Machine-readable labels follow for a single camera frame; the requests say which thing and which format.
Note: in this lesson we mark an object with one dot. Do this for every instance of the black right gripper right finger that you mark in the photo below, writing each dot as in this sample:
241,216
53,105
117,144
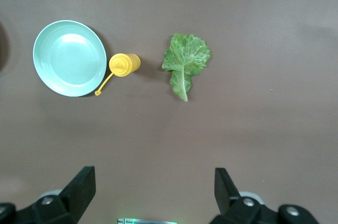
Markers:
237,208

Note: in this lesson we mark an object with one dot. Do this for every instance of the green lettuce leaf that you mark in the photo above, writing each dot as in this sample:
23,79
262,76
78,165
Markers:
187,55

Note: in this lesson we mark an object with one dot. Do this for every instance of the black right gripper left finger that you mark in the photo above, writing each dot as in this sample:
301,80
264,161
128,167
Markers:
71,203

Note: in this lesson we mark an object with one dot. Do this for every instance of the mint green plate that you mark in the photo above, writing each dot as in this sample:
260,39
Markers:
70,57

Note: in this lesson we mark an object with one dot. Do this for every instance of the yellow mustard squeeze bottle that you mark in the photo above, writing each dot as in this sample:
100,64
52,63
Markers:
124,64

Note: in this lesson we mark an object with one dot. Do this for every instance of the brown table cloth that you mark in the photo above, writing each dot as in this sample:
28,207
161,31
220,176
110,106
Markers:
237,129

